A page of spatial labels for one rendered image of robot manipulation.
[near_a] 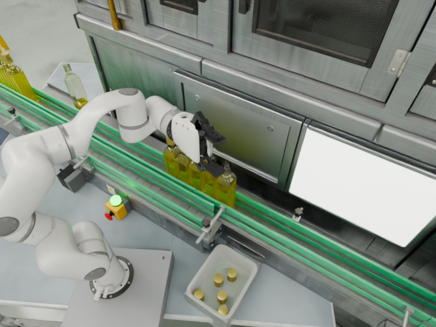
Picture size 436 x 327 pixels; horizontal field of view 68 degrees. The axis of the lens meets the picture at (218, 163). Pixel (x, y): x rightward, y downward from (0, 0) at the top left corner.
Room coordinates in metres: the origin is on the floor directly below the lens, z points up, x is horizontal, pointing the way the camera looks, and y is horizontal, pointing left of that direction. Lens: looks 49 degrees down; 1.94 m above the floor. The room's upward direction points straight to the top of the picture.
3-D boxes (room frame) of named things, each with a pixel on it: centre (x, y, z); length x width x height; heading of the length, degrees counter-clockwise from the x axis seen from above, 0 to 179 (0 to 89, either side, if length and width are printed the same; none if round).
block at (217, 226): (0.58, 0.02, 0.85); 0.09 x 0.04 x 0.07; 147
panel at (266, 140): (0.71, -0.23, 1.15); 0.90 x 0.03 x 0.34; 57
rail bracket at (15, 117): (1.10, 0.94, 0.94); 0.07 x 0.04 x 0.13; 147
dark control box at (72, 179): (0.89, 0.66, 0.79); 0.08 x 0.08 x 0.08; 57
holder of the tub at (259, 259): (0.44, -0.03, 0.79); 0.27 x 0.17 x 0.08; 147
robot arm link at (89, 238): (0.43, 0.38, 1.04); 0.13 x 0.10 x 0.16; 28
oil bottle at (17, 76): (1.32, 0.97, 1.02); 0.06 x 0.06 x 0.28; 57
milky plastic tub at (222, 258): (0.42, -0.02, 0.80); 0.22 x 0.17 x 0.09; 147
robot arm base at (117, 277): (0.42, 0.38, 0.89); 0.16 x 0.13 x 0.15; 171
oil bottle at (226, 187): (0.68, -0.03, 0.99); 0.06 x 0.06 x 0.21; 58
